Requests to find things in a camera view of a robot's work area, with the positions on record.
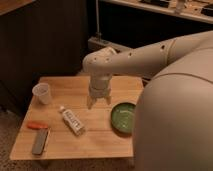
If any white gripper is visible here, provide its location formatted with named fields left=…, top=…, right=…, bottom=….
left=87, top=77, right=111, bottom=109

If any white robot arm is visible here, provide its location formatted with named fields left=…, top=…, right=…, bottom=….
left=83, top=30, right=213, bottom=171

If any green bowl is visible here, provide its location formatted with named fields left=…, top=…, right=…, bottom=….
left=110, top=102, right=135, bottom=134

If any small clear plastic bottle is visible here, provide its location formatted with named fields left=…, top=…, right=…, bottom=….
left=59, top=106, right=85, bottom=136

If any wooden table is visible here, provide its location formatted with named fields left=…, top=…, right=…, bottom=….
left=9, top=75, right=145, bottom=168

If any translucent plastic cup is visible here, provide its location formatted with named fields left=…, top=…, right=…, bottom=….
left=32, top=83, right=52, bottom=105

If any grey rectangular block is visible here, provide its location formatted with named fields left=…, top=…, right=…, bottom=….
left=32, top=129, right=49, bottom=155

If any background shelf with items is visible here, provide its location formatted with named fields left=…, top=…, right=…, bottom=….
left=102, top=0, right=213, bottom=24

